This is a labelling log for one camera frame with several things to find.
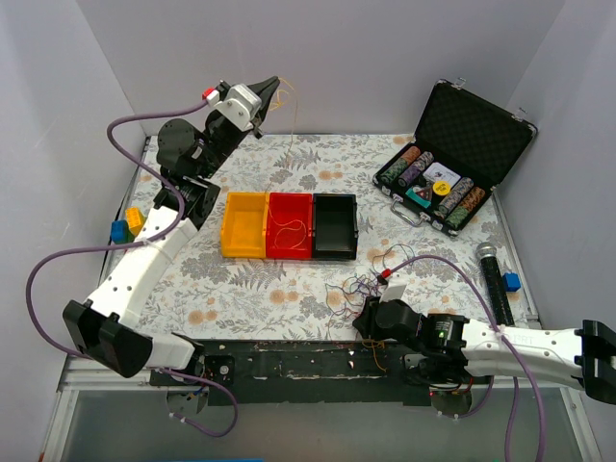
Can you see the yellow toy brick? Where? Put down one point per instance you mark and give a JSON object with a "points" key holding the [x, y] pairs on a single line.
{"points": [[135, 220]]}

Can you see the floral table mat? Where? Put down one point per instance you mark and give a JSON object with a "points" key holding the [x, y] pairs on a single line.
{"points": [[206, 296]]}

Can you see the black plastic bin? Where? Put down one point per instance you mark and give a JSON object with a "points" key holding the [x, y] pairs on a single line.
{"points": [[335, 230]]}

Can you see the black microphone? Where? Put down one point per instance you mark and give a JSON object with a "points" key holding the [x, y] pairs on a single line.
{"points": [[486, 254]]}

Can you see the blue toy brick left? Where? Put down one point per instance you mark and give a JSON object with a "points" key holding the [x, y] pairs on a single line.
{"points": [[119, 233]]}

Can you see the yellow dealer chip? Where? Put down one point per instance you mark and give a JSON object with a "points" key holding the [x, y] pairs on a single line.
{"points": [[441, 188]]}

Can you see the black poker chip case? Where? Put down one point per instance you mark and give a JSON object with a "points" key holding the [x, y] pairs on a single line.
{"points": [[463, 139]]}

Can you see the yellow plastic bin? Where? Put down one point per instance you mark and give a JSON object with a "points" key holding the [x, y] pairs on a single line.
{"points": [[244, 226]]}

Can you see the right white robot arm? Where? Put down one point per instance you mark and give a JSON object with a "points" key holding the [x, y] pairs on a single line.
{"points": [[454, 348]]}

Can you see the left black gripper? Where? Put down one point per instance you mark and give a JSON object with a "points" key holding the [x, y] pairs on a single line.
{"points": [[226, 137]]}

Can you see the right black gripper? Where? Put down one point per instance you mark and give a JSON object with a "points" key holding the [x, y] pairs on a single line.
{"points": [[368, 319]]}

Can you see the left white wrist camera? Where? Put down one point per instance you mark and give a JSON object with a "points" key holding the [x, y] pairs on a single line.
{"points": [[238, 104]]}

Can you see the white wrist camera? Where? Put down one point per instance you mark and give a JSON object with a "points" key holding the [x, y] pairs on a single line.
{"points": [[395, 286], [238, 104]]}

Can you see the blue toy block right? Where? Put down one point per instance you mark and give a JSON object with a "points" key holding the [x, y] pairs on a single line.
{"points": [[511, 282]]}

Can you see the green toy brick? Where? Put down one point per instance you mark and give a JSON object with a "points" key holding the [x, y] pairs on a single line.
{"points": [[131, 238]]}

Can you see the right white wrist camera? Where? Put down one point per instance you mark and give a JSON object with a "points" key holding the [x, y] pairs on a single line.
{"points": [[395, 286]]}

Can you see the red plastic bin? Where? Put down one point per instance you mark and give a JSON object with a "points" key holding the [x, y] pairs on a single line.
{"points": [[289, 226]]}

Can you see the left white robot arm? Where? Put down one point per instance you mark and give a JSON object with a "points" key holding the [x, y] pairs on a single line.
{"points": [[103, 327]]}

